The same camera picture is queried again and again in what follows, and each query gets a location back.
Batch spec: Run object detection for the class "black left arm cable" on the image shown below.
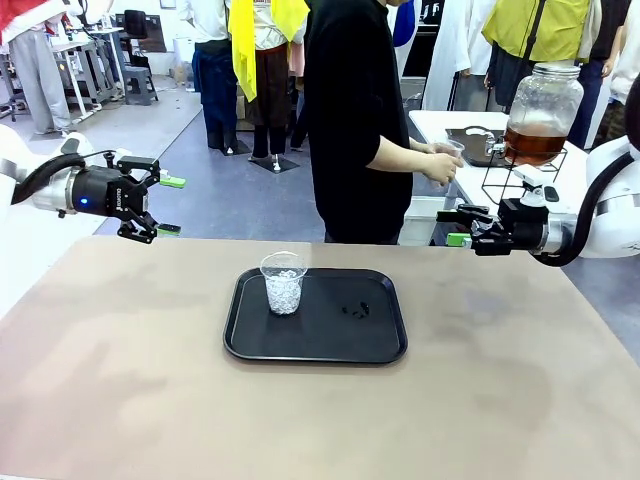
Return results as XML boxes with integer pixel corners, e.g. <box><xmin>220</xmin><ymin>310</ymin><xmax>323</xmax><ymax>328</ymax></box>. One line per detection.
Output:
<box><xmin>9</xmin><ymin>149</ymin><xmax>119</xmax><ymax>206</ymax></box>

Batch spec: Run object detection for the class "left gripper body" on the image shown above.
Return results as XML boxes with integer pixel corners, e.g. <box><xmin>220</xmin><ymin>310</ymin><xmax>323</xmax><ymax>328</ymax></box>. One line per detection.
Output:
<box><xmin>69</xmin><ymin>164</ymin><xmax>151</xmax><ymax>222</ymax></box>

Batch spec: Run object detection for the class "white workbench desk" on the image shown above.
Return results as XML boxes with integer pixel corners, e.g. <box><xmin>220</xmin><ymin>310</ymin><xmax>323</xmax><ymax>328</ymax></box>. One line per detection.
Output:
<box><xmin>49</xmin><ymin>27</ymin><xmax>126</xmax><ymax>112</ymax></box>

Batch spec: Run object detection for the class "black plastic tray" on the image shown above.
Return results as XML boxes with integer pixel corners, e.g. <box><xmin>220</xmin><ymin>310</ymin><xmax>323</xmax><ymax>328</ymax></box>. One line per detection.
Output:
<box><xmin>222</xmin><ymin>267</ymin><xmax>409</xmax><ymax>365</ymax></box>

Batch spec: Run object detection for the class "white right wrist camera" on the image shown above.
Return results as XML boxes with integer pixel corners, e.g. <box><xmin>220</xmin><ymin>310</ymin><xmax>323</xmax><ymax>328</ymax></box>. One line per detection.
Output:
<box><xmin>513</xmin><ymin>166</ymin><xmax>561</xmax><ymax>207</ymax></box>

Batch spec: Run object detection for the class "person in black shirt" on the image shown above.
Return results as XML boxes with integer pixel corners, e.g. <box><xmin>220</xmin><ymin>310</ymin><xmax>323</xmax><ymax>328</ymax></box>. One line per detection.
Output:
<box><xmin>302</xmin><ymin>0</ymin><xmax>415</xmax><ymax>246</ymax></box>

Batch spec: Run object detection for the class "black wire dispenser stand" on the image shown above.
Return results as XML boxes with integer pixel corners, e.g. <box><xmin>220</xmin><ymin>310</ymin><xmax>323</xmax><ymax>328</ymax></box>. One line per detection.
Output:
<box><xmin>481</xmin><ymin>147</ymin><xmax>569</xmax><ymax>206</ymax></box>

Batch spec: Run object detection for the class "mannequin with navy trousers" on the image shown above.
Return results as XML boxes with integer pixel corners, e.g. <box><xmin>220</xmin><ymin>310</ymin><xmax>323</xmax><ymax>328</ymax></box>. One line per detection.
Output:
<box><xmin>177</xmin><ymin>0</ymin><xmax>240</xmax><ymax>151</ymax></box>

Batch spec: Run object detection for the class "clear plastic iced cup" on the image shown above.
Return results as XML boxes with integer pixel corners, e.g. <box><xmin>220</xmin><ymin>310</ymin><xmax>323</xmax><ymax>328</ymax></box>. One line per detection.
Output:
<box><xmin>432</xmin><ymin>140</ymin><xmax>467</xmax><ymax>169</ymax></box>
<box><xmin>259</xmin><ymin>251</ymin><xmax>309</xmax><ymax>317</ymax></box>

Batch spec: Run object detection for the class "person's right forearm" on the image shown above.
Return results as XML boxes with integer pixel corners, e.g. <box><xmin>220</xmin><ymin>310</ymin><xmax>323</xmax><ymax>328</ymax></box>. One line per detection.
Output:
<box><xmin>367</xmin><ymin>134</ymin><xmax>431</xmax><ymax>174</ymax></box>

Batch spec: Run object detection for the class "white hanging coat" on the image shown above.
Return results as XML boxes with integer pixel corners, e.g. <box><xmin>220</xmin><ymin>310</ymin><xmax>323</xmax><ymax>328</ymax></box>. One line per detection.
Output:
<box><xmin>424</xmin><ymin>0</ymin><xmax>494</xmax><ymax>112</ymax></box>

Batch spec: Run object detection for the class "black office chair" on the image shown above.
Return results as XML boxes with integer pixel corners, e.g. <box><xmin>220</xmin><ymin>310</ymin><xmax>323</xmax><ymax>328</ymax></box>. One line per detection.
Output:
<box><xmin>122</xmin><ymin>9</ymin><xmax>151</xmax><ymax>41</ymax></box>

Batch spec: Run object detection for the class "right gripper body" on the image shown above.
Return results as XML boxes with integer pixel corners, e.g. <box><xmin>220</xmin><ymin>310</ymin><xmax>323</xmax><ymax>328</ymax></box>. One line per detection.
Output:
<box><xmin>492</xmin><ymin>198</ymin><xmax>550</xmax><ymax>255</ymax></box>

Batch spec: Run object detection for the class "yellow-green jacket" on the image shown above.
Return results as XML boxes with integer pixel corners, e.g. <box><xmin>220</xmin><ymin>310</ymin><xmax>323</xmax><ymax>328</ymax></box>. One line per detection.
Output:
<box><xmin>482</xmin><ymin>0</ymin><xmax>594</xmax><ymax>64</ymax></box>

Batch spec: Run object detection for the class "person's right hand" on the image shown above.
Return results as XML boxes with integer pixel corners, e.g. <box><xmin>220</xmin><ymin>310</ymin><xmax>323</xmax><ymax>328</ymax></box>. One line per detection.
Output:
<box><xmin>423</xmin><ymin>152</ymin><xmax>460</xmax><ymax>187</ymax></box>

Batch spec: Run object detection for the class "dark brown serving tray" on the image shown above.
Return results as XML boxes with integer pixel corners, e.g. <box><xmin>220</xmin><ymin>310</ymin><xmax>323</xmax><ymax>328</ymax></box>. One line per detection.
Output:
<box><xmin>444</xmin><ymin>127</ymin><xmax>511</xmax><ymax>169</ymax></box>

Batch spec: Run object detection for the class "glass tea dispenser jar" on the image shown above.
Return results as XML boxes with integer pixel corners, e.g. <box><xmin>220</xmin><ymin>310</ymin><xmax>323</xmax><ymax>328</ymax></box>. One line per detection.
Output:
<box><xmin>487</xmin><ymin>62</ymin><xmax>585</xmax><ymax>167</ymax></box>

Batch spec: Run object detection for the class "white side table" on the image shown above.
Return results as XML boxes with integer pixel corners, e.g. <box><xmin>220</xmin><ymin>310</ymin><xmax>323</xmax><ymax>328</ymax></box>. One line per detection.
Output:
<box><xmin>408</xmin><ymin>109</ymin><xmax>589</xmax><ymax>241</ymax></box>

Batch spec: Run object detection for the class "yellow hanging cloth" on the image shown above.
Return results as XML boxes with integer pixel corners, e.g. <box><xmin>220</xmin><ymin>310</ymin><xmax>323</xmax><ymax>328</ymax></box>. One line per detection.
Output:
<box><xmin>228</xmin><ymin>0</ymin><xmax>311</xmax><ymax>104</ymax></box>

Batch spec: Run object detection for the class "grey plastic stool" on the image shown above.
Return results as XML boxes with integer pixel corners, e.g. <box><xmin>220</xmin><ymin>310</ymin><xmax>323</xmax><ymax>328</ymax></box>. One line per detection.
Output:
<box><xmin>122</xmin><ymin>64</ymin><xmax>160</xmax><ymax>106</ymax></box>

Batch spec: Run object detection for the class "person in grey trousers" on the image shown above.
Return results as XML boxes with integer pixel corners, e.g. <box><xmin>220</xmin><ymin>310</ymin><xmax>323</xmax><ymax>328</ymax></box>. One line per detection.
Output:
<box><xmin>7</xmin><ymin>27</ymin><xmax>74</xmax><ymax>137</ymax></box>

